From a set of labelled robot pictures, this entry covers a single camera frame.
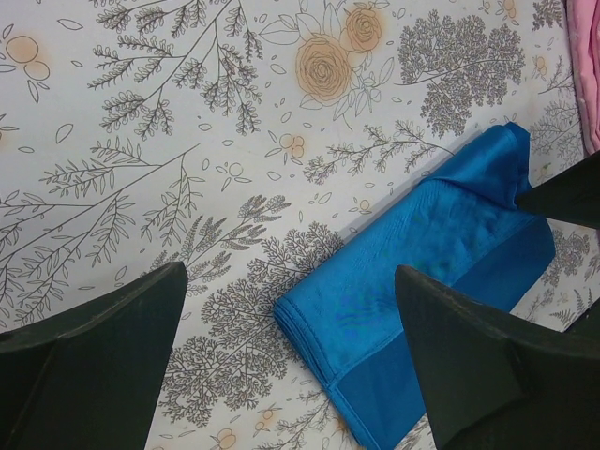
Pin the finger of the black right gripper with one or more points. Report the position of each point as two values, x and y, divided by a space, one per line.
571 196

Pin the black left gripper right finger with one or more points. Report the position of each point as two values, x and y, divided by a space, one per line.
490 380

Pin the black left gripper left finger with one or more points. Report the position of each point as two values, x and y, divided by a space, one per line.
90 376

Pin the blue satin napkin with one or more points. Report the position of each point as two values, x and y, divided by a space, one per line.
357 319

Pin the pink floral placemat cloth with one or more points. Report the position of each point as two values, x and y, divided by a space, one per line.
582 17

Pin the floral tablecloth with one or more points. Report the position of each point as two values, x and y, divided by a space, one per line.
248 140

